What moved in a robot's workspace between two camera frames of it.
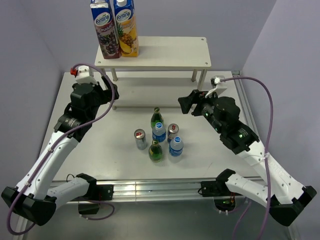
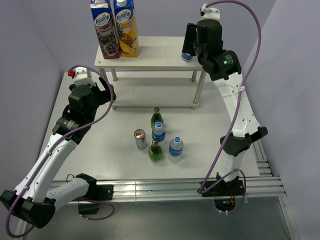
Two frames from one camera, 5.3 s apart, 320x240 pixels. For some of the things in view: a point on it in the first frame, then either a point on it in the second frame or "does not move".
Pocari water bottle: x=159 y=134 does not move
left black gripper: x=106 y=94 does not move
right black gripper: x=195 y=96 -> x=191 y=34
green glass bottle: x=155 y=152 does not move
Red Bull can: x=173 y=130 -> x=186 y=57
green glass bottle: x=156 y=117 does not move
